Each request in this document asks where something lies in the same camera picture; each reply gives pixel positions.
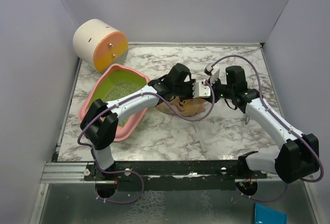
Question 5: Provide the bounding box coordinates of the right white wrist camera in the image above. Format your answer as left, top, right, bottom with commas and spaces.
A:
204, 64, 220, 85

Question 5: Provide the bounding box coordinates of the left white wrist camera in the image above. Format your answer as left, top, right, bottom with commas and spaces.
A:
192, 81, 211, 99

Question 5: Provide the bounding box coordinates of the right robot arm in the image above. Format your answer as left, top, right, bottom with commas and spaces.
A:
208, 66, 320, 184

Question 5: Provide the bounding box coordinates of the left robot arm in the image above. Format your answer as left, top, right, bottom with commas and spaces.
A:
80, 63, 196, 180

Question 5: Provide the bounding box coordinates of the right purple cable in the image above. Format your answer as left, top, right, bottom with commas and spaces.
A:
205, 55, 325, 203

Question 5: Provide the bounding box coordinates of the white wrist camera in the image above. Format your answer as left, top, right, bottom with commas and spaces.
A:
192, 81, 211, 99
204, 64, 220, 85

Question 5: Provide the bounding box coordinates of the pink litter box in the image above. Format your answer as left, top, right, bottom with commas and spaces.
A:
78, 63, 150, 142

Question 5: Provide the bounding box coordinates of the clear bag sealing clip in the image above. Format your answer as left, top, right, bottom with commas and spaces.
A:
193, 123, 207, 152

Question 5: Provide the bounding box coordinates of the beige cat litter bag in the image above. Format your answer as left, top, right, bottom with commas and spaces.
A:
169, 97, 206, 117

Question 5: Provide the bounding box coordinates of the cream orange cylindrical container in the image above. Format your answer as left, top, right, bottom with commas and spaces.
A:
73, 19, 128, 73

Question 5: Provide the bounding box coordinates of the aluminium frame rail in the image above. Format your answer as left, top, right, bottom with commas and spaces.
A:
41, 162, 87, 184

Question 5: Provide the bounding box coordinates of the metal litter scoop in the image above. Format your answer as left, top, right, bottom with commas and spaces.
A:
244, 114, 250, 125

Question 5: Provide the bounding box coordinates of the blue plastic object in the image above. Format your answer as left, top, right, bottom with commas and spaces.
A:
254, 203, 287, 224

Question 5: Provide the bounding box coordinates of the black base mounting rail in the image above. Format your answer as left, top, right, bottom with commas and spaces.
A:
84, 160, 267, 191

